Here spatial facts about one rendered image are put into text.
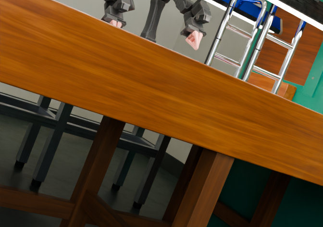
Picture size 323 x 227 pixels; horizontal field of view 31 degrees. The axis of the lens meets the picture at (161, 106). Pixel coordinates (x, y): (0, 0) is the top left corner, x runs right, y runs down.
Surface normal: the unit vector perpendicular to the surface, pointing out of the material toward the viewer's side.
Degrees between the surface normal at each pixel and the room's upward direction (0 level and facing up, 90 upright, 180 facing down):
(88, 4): 90
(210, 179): 90
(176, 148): 90
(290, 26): 90
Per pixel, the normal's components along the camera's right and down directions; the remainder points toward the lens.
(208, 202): 0.48, 0.26
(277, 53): -0.79, -0.29
